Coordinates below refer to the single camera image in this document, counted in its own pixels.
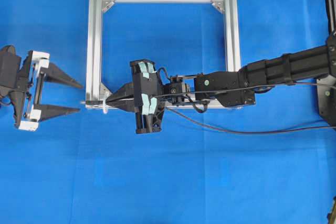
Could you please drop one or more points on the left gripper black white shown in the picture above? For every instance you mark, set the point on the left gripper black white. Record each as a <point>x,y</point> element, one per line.
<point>39,61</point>

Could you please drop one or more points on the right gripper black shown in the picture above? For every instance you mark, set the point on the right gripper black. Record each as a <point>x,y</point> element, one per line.
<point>145,88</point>

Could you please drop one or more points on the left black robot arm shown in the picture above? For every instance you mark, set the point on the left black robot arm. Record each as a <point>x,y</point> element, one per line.
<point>11,63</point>

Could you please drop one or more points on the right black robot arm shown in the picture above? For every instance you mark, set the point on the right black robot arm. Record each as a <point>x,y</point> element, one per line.
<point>233,89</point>

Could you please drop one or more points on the blue table cloth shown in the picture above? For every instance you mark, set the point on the blue table cloth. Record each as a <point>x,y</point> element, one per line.
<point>91,167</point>

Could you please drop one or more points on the aluminium extrusion frame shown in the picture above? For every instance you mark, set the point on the aluminium extrusion frame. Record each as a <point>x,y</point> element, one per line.
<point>97,91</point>

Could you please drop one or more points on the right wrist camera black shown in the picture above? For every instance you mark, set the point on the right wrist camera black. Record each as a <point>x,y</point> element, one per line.
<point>177,85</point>

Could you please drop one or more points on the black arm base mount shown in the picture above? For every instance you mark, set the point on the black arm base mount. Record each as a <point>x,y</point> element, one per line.
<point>326,93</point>

